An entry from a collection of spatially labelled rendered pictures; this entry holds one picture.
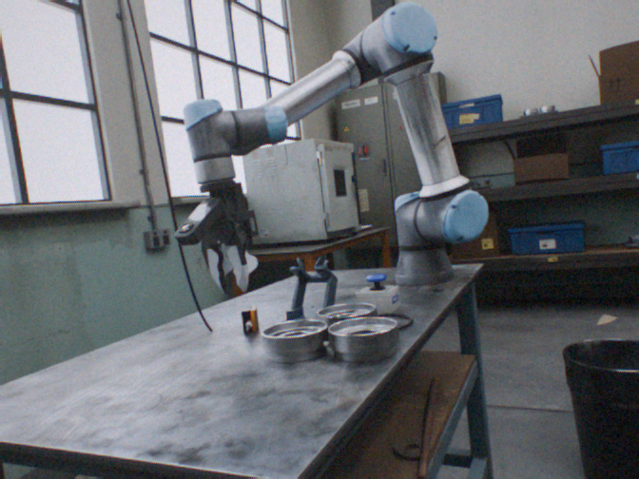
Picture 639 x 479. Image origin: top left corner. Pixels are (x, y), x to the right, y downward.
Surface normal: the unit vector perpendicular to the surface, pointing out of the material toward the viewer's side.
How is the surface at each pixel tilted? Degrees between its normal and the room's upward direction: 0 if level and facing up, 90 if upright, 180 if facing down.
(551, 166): 83
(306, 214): 91
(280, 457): 0
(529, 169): 83
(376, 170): 90
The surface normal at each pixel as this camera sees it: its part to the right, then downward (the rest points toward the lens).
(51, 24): 0.90, -0.07
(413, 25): 0.36, -0.10
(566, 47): -0.42, 0.11
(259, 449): -0.11, -0.99
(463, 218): 0.44, 0.15
